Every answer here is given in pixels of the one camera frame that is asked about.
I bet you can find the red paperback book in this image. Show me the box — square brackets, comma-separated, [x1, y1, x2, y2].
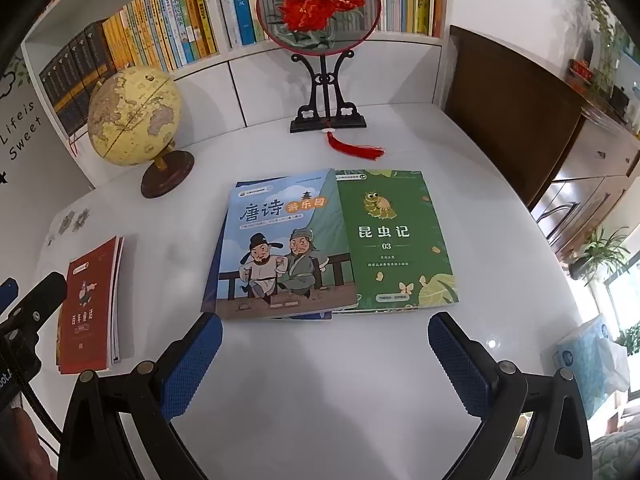
[56, 236, 124, 375]

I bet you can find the blue cartoon figures book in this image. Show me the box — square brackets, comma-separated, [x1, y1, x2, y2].
[201, 169, 359, 320]

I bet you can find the blue white tissue pack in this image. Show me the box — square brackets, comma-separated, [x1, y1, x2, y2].
[552, 315, 632, 411]

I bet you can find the green insect cover book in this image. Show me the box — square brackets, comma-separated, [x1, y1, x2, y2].
[334, 169, 460, 315]

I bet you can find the row of yellow spined books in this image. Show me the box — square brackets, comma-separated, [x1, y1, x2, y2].
[102, 0, 218, 73]

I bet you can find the red tassel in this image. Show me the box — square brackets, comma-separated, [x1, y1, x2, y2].
[322, 127, 386, 161]

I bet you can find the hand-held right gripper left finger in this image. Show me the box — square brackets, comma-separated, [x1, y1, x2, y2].
[57, 311, 223, 480]

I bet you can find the round embroidered flower fan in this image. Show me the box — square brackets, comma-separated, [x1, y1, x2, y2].
[256, 0, 382, 54]

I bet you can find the black cable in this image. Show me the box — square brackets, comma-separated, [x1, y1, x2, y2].
[17, 385, 63, 456]

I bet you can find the black carved fan stand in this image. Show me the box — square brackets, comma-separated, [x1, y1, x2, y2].
[291, 51, 367, 134]

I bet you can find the brown wooden cabinet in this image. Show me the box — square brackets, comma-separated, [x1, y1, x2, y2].
[530, 105, 640, 271]

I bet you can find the dark blue book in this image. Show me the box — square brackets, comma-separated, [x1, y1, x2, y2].
[201, 180, 333, 321]

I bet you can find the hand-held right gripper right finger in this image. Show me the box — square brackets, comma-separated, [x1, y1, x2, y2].
[427, 311, 593, 480]

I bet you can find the yellow antique style globe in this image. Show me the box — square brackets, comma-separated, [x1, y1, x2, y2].
[87, 65, 196, 199]

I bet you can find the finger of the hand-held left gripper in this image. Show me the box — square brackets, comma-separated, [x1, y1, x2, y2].
[0, 271, 68, 346]
[0, 280, 20, 313]

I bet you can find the row of white blue books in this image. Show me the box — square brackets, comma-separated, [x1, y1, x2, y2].
[215, 0, 446, 50]

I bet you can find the tall leafy plant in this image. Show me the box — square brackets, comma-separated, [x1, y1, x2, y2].
[582, 0, 632, 103]

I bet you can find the small potted green plant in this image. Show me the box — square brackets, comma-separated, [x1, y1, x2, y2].
[570, 227, 632, 281]

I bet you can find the grey quilted cloth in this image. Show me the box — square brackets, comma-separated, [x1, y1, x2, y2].
[590, 430, 640, 480]

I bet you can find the white bookshelf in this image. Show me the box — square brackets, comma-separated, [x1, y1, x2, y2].
[20, 0, 449, 191]

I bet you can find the row of dark hardcover books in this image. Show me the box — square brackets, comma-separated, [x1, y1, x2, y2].
[39, 22, 118, 136]

